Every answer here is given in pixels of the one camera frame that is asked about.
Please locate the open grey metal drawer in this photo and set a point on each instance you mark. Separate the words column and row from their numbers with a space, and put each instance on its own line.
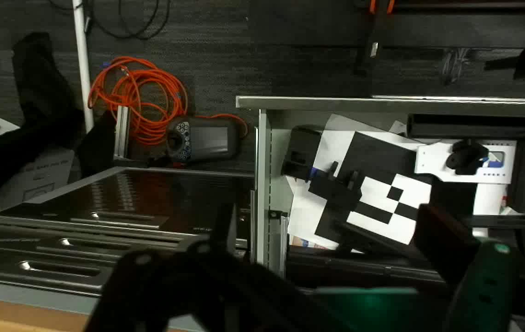
column 286, row 215

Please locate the black white checker board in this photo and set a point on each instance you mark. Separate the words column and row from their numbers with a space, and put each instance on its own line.
column 367, row 189

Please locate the black knob part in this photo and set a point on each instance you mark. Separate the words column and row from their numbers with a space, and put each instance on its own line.
column 466, row 158

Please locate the grey teach pendant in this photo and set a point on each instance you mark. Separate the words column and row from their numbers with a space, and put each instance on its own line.
column 201, row 140

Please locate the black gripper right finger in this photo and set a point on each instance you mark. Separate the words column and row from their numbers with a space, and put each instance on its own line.
column 483, row 274

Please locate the white plastic bracket plate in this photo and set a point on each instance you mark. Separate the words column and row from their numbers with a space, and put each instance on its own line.
column 496, row 171

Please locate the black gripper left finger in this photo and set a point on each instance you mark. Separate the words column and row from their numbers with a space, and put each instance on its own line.
column 146, row 293

